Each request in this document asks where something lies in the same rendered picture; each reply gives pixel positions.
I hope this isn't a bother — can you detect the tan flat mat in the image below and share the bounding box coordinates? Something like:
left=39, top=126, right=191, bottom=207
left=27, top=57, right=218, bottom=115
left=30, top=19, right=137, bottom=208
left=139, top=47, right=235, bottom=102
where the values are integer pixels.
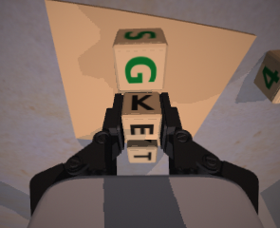
left=45, top=0, right=256, bottom=140

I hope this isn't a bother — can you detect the wooden letter block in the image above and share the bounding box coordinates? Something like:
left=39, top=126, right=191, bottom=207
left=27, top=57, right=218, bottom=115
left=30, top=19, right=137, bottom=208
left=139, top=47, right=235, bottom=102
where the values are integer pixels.
left=121, top=92, right=162, bottom=140
left=127, top=140, right=158, bottom=162
left=112, top=28, right=168, bottom=91
left=254, top=49, right=280, bottom=104

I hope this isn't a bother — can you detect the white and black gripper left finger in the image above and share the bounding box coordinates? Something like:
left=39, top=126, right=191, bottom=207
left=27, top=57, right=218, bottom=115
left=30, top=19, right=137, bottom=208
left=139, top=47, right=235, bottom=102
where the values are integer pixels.
left=29, top=93, right=125, bottom=216

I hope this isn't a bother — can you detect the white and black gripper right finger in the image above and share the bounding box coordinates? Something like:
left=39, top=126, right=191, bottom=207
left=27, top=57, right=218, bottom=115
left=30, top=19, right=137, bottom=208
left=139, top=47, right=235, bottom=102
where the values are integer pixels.
left=159, top=92, right=259, bottom=215

